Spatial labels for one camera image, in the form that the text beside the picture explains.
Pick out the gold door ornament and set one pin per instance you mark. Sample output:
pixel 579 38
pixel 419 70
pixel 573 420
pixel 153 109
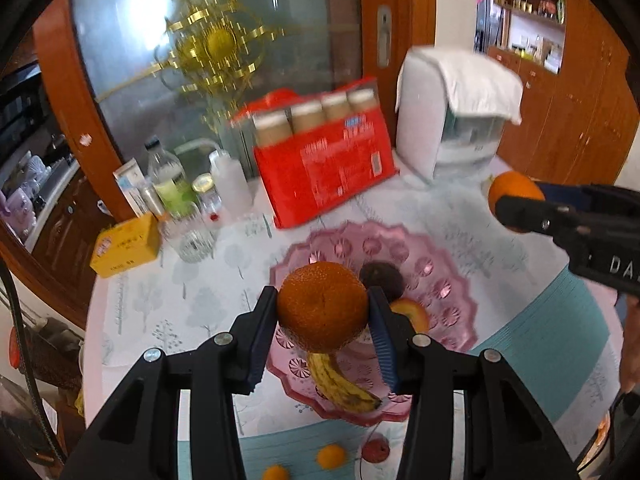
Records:
pixel 220 42

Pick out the dark entrance door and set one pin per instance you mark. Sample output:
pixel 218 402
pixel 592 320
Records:
pixel 487 20

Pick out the red pack of paper cups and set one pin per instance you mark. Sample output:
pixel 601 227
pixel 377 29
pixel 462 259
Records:
pixel 325 170

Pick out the white countertop appliance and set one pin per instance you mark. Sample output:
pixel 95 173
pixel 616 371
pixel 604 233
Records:
pixel 420 125

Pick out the white cloth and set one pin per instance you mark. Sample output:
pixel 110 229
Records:
pixel 475 80

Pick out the pink glass fruit bowl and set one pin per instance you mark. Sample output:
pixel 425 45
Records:
pixel 440 290

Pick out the glass bottle with green label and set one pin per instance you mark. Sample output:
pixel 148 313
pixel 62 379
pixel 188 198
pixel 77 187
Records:
pixel 172 190

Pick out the white blue carton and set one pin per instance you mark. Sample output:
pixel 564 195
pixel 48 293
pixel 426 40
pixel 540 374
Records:
pixel 127 180

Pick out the clear glass tumbler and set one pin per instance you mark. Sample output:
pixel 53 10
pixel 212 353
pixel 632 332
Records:
pixel 190 245

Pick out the small door frame sticker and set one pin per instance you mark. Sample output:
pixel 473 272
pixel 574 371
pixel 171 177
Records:
pixel 86 139

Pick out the wooden wall cabinet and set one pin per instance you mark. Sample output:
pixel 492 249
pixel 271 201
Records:
pixel 590 110

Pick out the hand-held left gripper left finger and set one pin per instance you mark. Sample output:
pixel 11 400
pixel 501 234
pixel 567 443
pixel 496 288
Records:
pixel 262 345

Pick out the white squeeze bottle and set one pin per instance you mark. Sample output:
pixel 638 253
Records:
pixel 230 190

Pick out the teal striped table mat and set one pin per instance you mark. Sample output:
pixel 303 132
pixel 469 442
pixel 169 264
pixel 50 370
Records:
pixel 540 340

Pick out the person's right forearm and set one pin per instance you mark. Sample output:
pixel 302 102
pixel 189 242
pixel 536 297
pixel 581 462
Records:
pixel 631 345

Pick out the metal can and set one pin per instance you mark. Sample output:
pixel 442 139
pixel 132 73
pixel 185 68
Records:
pixel 150 200

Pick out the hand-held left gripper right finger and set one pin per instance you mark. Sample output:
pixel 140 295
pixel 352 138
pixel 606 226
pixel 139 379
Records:
pixel 385 350

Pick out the dark red fruit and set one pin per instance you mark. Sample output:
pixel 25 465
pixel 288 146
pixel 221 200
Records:
pixel 382 277

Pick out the small orange mandarin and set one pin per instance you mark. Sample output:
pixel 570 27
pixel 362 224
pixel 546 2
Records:
pixel 276 474
pixel 331 457

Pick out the wooden kitchen cabinet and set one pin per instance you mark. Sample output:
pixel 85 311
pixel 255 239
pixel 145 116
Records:
pixel 65 225

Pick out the frosted glass sliding door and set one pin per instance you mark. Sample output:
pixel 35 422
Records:
pixel 300 10

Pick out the small glass jar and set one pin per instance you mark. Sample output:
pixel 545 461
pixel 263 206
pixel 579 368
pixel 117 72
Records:
pixel 205 195

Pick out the yellow box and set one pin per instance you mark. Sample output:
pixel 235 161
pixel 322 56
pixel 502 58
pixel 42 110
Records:
pixel 125 245

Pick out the spotted yellow banana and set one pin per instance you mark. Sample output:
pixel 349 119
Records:
pixel 330 380

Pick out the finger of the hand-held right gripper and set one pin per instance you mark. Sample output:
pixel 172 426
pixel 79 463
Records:
pixel 540 217
pixel 565 192

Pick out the red lychee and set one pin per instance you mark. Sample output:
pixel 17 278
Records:
pixel 376 451

